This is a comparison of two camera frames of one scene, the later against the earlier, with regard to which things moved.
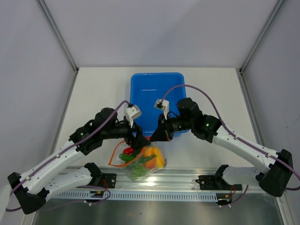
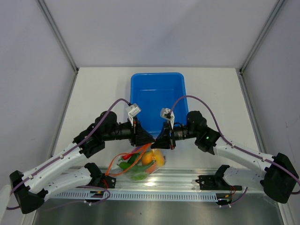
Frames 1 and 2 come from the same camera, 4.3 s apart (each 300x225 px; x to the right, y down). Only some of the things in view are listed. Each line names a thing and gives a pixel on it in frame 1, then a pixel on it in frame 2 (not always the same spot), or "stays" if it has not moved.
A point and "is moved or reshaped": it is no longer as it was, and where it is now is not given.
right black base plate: [208, 182] stays
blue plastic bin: [146, 88] stays
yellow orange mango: [160, 160] stays
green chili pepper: [141, 160] → [137, 168]
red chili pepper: [129, 150] → [125, 157]
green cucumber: [129, 157] → [125, 165]
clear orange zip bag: [140, 163] is moved or reshaped
